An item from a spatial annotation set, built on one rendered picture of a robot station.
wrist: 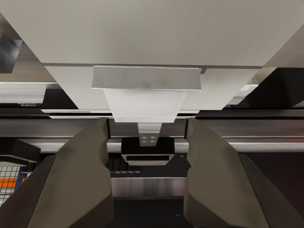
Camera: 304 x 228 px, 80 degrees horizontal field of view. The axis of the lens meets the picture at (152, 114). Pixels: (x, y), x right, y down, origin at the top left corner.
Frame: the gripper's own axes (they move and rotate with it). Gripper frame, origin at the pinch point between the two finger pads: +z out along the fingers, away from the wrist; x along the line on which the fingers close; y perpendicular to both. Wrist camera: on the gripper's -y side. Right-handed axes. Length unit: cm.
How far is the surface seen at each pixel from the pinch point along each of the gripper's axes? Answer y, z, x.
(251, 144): 22.7, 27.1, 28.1
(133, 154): 19.9, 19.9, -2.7
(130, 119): 6.0, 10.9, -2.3
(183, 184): 10.6, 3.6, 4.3
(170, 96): 0.8, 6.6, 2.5
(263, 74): 43, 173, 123
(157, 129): 9.0, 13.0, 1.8
